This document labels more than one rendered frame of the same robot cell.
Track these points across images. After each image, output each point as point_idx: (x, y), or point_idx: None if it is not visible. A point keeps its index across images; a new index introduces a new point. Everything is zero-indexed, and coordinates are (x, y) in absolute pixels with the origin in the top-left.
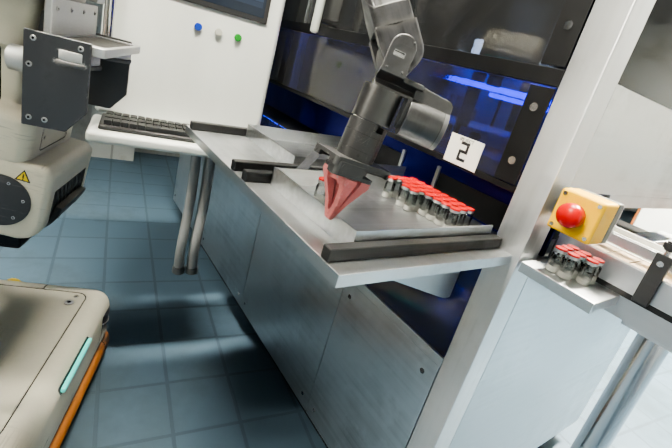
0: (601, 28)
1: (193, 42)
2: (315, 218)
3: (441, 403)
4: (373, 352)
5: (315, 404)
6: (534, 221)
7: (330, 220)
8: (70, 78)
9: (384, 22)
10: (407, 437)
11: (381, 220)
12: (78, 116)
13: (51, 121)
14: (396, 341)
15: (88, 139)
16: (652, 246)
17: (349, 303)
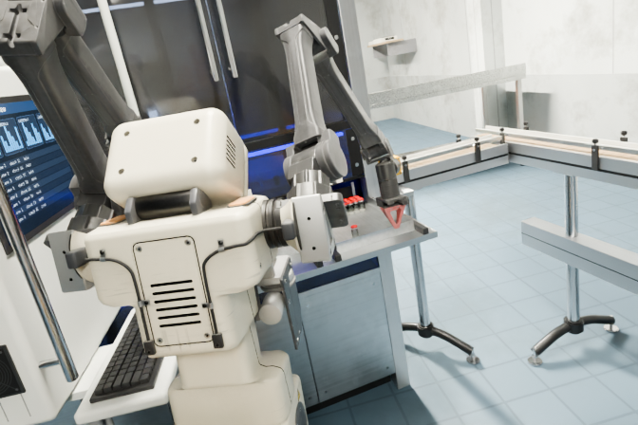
0: (360, 98)
1: None
2: (385, 236)
3: (389, 284)
4: (344, 310)
5: (324, 387)
6: None
7: (396, 229)
8: (293, 289)
9: (381, 138)
10: (385, 317)
11: (366, 224)
12: (300, 311)
13: (299, 329)
14: (352, 288)
15: (168, 399)
16: None
17: (309, 308)
